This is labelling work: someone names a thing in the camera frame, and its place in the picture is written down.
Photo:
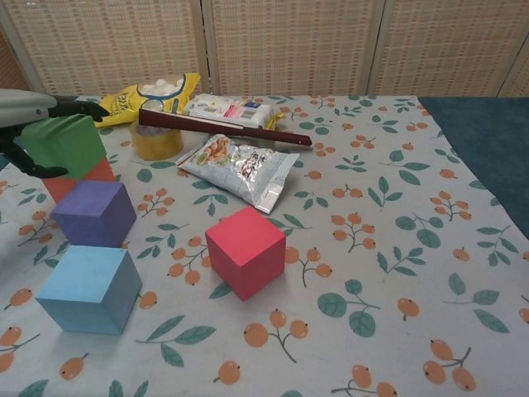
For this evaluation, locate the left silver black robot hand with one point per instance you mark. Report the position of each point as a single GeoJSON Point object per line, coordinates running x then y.
{"type": "Point", "coordinates": [25, 107]}

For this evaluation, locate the green foam cube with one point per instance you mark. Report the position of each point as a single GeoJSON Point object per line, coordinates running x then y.
{"type": "Point", "coordinates": [70, 144]}

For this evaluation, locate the purple foam cube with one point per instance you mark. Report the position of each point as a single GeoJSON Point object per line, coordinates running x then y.
{"type": "Point", "coordinates": [95, 215]}

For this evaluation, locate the light blue foam cube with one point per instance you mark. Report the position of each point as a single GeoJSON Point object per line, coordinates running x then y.
{"type": "Point", "coordinates": [82, 289]}

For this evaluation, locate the red foam cube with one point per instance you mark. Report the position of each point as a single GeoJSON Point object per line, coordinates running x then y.
{"type": "Point", "coordinates": [244, 252]}

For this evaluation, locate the orange foam cube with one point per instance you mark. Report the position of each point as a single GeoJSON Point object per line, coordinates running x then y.
{"type": "Point", "coordinates": [101, 171]}

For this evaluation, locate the yellow snack bag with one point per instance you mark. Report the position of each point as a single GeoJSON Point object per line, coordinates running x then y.
{"type": "Point", "coordinates": [124, 107]}

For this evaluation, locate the clear packing tape roll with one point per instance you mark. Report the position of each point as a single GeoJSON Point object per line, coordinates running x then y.
{"type": "Point", "coordinates": [157, 146]}

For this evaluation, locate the dark red folded fan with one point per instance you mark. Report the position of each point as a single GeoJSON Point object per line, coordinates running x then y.
{"type": "Point", "coordinates": [186, 122]}

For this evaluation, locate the white snack package gold ends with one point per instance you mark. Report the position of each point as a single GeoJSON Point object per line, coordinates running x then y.
{"type": "Point", "coordinates": [231, 109]}

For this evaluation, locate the silver nut snack pouch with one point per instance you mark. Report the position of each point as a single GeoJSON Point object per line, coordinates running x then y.
{"type": "Point", "coordinates": [239, 169]}

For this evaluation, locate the woven folding screen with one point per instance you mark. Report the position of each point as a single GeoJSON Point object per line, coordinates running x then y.
{"type": "Point", "coordinates": [289, 41]}

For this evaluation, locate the floral fruit print tablecloth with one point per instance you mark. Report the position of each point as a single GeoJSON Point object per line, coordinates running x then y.
{"type": "Point", "coordinates": [351, 289]}

